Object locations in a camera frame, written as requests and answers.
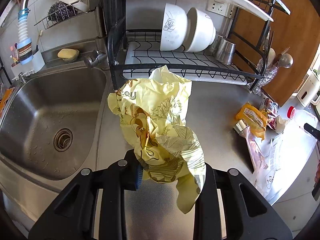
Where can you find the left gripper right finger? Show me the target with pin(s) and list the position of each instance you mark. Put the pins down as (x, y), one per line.
(207, 221)

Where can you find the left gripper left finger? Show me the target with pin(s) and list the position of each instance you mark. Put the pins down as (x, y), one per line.
(125, 174)

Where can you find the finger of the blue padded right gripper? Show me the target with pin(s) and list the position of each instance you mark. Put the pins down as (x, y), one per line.
(313, 131)

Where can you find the white paper towel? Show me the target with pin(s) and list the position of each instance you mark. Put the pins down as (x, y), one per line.
(291, 152)

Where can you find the clear bottle red cap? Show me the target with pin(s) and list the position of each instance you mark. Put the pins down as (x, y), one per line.
(291, 112)

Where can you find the white tissue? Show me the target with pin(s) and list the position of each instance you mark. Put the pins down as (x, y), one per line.
(281, 124)

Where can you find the yellow paper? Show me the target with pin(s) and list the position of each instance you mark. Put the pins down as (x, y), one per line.
(152, 114)

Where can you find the long clear plastic wrapper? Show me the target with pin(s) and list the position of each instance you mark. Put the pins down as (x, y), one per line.
(268, 164)

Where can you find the white electric kettle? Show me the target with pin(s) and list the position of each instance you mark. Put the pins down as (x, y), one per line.
(308, 92)

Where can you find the red brown snack bag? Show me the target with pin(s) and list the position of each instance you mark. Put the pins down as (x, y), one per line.
(269, 109)

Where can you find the orange snack bag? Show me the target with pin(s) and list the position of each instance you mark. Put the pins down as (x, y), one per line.
(254, 118)

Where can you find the glass utensil holder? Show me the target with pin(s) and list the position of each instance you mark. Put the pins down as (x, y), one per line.
(270, 72)

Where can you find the steel ladle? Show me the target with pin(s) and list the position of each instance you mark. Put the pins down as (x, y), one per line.
(285, 61)

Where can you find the bamboo cutting board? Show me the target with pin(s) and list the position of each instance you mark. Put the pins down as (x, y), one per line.
(299, 32)

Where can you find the stainless steel sink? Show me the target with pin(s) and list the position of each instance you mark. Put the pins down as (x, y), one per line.
(49, 126)

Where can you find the steel cup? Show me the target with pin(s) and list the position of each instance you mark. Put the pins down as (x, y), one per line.
(224, 51)

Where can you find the yellow soap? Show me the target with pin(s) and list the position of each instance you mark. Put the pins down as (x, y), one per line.
(68, 55)

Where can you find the black dish rack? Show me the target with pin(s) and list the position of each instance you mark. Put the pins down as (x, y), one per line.
(132, 52)

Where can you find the white toothbrush cup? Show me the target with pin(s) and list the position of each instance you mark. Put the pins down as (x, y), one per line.
(31, 67)

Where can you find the white bowl left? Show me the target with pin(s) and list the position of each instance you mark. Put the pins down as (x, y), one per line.
(174, 27)

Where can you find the white bowl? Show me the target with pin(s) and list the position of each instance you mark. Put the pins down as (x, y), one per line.
(174, 27)
(200, 31)

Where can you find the white bowl right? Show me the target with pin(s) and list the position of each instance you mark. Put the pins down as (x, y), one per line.
(200, 31)

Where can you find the wall power socket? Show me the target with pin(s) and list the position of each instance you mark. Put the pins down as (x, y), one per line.
(221, 8)

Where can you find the steel faucet with hose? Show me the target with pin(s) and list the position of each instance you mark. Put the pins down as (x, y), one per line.
(24, 45)

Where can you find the wire sponge basket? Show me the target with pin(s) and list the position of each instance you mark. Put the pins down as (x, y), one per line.
(64, 10)

